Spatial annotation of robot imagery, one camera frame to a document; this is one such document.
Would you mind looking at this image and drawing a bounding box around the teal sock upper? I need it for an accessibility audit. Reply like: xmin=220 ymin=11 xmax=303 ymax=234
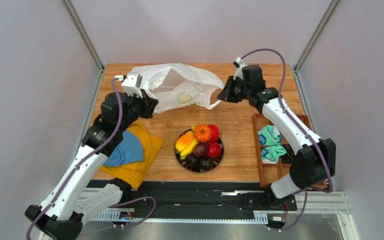
xmin=257 ymin=125 xmax=282 ymax=146

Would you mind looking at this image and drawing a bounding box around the dark purple fruit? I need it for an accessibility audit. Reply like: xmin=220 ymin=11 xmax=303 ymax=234
xmin=192 ymin=142 xmax=208 ymax=157

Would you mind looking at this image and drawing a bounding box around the yellow banana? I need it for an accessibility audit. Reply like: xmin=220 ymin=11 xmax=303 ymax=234
xmin=180 ymin=125 xmax=199 ymax=160

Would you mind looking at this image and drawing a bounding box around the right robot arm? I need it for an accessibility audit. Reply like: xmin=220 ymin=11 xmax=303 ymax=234
xmin=217 ymin=64 xmax=336 ymax=199

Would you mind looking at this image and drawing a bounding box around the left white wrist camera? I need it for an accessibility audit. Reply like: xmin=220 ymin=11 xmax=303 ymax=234
xmin=115 ymin=72 xmax=143 ymax=98

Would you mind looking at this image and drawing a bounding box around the dark eggplant left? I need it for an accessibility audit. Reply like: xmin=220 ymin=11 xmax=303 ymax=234
xmin=185 ymin=153 xmax=200 ymax=168

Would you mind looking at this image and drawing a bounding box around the wooden compartment tray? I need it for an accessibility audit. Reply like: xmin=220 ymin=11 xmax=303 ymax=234
xmin=252 ymin=113 xmax=328 ymax=189

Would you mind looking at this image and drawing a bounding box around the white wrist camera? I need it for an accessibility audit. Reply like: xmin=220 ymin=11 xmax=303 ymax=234
xmin=115 ymin=72 xmax=143 ymax=98
xmin=233 ymin=57 xmax=248 ymax=80

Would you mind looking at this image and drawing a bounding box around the aluminium frame post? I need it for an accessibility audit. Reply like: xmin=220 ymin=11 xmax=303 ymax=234
xmin=293 ymin=0 xmax=342 ymax=72
xmin=61 ymin=0 xmax=105 ymax=73

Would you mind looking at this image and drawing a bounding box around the right aluminium frame post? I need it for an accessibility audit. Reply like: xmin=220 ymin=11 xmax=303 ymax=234
xmin=293 ymin=0 xmax=342 ymax=72

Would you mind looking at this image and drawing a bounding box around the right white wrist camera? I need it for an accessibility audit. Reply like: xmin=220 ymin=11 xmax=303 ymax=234
xmin=233 ymin=57 xmax=248 ymax=80

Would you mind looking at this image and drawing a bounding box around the orange toy pumpkin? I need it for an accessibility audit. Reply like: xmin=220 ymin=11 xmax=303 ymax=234
xmin=193 ymin=124 xmax=213 ymax=143

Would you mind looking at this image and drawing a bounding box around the teal sock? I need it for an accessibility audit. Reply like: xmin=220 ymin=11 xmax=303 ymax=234
xmin=257 ymin=125 xmax=282 ymax=146
xmin=260 ymin=145 xmax=287 ymax=164

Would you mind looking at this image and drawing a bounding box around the red apple upper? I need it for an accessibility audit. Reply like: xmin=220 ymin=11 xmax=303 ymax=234
xmin=208 ymin=124 xmax=220 ymax=142

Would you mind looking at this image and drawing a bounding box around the teal sock lower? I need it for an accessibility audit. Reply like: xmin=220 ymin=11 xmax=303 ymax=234
xmin=260 ymin=145 xmax=287 ymax=164

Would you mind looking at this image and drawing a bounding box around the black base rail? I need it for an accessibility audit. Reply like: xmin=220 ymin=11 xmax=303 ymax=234
xmin=120 ymin=181 xmax=298 ymax=224

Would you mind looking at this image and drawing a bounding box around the red apple lower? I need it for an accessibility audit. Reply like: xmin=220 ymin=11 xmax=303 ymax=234
xmin=206 ymin=141 xmax=222 ymax=159

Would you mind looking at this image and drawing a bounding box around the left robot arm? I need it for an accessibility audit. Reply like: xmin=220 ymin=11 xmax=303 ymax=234
xmin=25 ymin=91 xmax=163 ymax=240

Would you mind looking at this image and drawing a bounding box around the blue cloth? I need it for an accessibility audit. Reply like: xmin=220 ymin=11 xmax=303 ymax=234
xmin=103 ymin=130 xmax=144 ymax=167

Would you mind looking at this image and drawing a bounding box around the left aluminium frame post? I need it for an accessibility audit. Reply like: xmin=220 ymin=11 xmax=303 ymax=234
xmin=61 ymin=0 xmax=105 ymax=73

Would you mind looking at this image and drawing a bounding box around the red apple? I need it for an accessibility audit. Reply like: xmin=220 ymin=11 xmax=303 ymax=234
xmin=208 ymin=124 xmax=220 ymax=142
xmin=206 ymin=141 xmax=222 ymax=159

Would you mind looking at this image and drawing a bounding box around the white plastic bag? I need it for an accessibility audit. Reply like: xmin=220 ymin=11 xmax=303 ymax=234
xmin=132 ymin=63 xmax=225 ymax=114

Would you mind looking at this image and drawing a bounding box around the yellow cloth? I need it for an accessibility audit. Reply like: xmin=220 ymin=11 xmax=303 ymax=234
xmin=98 ymin=122 xmax=164 ymax=189

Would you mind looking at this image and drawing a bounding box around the yellow orange mango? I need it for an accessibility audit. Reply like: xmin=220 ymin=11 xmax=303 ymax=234
xmin=175 ymin=130 xmax=194 ymax=153

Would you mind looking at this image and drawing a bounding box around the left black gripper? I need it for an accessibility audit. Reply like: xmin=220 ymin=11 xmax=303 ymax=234
xmin=117 ymin=88 xmax=159 ymax=132

